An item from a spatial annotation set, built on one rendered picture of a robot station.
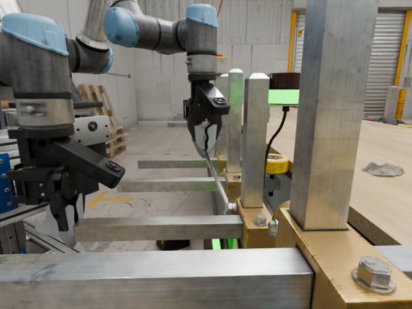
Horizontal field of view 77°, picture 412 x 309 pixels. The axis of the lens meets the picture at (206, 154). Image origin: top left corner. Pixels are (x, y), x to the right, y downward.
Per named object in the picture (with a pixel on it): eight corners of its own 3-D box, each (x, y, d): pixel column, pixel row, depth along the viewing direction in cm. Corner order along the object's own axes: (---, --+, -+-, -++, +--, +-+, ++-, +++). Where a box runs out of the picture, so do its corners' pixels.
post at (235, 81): (225, 238, 77) (229, 68, 65) (224, 231, 80) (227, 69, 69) (237, 237, 77) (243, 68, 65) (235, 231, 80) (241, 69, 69)
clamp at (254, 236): (246, 256, 42) (246, 228, 40) (233, 216, 55) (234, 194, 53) (280, 255, 42) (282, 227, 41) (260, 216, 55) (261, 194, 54)
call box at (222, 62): (211, 75, 113) (211, 56, 111) (210, 76, 120) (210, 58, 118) (227, 75, 113) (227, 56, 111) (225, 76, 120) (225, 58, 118)
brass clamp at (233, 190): (225, 200, 66) (225, 181, 65) (220, 181, 79) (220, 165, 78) (249, 199, 66) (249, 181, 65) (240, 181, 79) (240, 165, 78)
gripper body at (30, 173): (40, 189, 47) (30, 123, 44) (89, 189, 47) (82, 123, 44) (11, 208, 39) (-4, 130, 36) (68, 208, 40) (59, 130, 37)
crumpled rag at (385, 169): (371, 176, 55) (373, 166, 54) (355, 167, 62) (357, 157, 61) (415, 178, 54) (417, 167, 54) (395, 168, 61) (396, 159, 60)
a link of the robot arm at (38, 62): (20, 24, 40) (75, 25, 40) (31, 96, 43) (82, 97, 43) (-23, 9, 33) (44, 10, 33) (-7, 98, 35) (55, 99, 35)
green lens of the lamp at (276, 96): (270, 103, 42) (271, 89, 41) (261, 102, 48) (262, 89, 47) (306, 103, 42) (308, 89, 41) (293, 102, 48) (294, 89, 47)
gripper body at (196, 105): (208, 120, 74) (208, 76, 71) (221, 123, 66) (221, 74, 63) (182, 121, 71) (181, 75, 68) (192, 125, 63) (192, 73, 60)
